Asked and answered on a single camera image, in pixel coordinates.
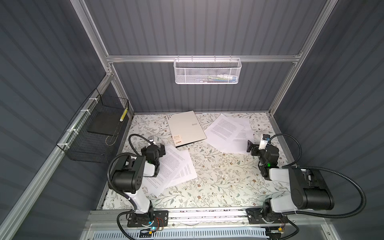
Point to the white wire mesh basket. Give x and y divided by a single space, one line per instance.
188 69

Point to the printed paper sheet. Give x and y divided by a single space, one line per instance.
243 138
222 135
170 165

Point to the pens in white basket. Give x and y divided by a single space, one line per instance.
218 79

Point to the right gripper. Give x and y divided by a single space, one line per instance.
256 149

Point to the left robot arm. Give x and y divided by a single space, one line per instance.
125 175

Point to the black pad in basket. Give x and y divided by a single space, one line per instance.
105 124

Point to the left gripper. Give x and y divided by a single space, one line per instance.
160 150

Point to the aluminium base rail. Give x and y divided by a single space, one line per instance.
226 217

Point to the yellow marker pen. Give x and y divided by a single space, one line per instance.
123 115

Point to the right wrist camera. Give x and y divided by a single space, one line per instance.
265 139

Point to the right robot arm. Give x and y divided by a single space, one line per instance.
308 189

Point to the black wire basket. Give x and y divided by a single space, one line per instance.
79 145

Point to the black clip folder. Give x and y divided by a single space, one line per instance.
185 129

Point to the printed paper sheet underneath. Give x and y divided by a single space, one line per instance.
187 173

